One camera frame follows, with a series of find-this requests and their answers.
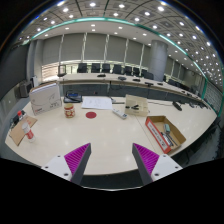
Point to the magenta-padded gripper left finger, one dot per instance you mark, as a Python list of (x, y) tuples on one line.
[(75, 160)]

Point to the white open divided box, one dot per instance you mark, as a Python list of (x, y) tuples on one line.
[(136, 100)]

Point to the white cardboard carton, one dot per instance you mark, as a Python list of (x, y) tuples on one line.
[(45, 98)]

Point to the white paper sheet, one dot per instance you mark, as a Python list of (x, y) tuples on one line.
[(96, 103)]

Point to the white remote control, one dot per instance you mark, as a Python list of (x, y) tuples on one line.
[(119, 113)]

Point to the grey box monitor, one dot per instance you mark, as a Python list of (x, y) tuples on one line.
[(25, 88)]

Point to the black desk microphone unit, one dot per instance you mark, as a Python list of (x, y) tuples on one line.
[(72, 98)]

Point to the row of black office chairs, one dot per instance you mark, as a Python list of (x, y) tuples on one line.
[(110, 68)]

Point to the brown paper envelope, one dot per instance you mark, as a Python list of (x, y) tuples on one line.
[(18, 133)]

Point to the black clip tool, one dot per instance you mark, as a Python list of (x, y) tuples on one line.
[(132, 107)]

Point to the recessed ceiling lights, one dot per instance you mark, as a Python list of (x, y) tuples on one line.
[(140, 18)]

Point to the red and cream patterned cup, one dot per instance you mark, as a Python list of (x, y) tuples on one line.
[(69, 110)]

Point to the brown red-edged cardboard box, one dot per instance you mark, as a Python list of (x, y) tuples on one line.
[(156, 135)]

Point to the flat round red coaster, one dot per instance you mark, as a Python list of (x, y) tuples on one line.
[(91, 115)]

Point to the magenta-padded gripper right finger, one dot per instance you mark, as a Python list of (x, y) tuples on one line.
[(148, 160)]

